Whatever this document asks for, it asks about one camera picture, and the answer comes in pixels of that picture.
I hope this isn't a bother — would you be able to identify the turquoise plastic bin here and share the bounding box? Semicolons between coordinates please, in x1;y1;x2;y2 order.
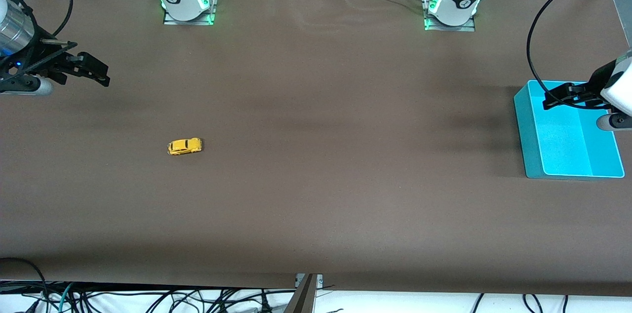
513;79;626;180

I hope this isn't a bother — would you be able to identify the dark metal profile beam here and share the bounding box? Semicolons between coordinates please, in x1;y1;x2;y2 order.
283;274;317;313

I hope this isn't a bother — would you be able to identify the black looped cable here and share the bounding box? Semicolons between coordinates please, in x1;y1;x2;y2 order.
0;257;49;304

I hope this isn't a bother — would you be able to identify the teal cable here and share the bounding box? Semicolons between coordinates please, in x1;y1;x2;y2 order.
58;282;76;313

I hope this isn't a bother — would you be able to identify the brown table cover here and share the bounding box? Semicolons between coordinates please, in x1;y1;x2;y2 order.
0;0;632;298

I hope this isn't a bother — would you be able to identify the small metal edge bracket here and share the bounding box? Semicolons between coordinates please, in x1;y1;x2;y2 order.
295;274;324;290

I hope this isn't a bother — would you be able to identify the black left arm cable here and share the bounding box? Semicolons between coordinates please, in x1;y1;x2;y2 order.
526;0;632;101

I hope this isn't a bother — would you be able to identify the yellow beetle toy car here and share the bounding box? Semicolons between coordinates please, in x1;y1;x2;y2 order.
167;138;203;156

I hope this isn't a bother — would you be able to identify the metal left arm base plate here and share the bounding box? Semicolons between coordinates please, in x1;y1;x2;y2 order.
424;0;477;33

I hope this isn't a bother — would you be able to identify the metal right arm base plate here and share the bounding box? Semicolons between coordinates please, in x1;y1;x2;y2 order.
163;0;218;26

